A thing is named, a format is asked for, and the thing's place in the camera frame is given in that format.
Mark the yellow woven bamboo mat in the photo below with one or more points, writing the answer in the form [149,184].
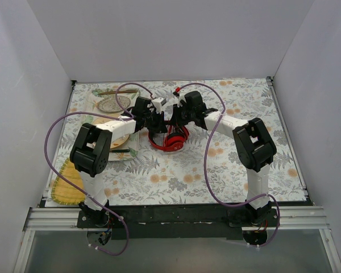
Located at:
[63,193]

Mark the speckled ceramic saucer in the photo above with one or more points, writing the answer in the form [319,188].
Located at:
[110,104]

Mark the floral patterned table mat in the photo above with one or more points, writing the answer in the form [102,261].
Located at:
[207,168]

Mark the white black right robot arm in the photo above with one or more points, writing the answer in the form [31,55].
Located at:
[253,143]

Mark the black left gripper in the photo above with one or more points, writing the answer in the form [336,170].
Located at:
[158,125]

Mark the floral leaf print tray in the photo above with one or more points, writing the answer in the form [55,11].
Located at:
[91,100]

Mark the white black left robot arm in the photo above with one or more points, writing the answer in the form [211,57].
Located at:
[91,150]

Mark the dark green handled utensil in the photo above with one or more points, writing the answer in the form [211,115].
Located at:
[119,151]

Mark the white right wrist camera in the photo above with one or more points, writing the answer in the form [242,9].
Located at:
[181,101]

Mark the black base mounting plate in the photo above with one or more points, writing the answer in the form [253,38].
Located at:
[117,226]

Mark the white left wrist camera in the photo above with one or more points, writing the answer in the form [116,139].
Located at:
[158,104]

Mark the copper coloured knife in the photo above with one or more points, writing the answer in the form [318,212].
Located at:
[110,92]

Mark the beige bird painted plate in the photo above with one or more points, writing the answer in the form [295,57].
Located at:
[115,143]

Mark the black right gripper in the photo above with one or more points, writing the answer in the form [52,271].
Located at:
[179,119]

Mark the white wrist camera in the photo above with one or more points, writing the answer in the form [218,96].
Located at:
[181,101]
[158,104]

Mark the red black headphones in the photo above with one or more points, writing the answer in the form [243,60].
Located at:
[174,140]

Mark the aluminium frame rail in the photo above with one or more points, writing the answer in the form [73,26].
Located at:
[291,217]

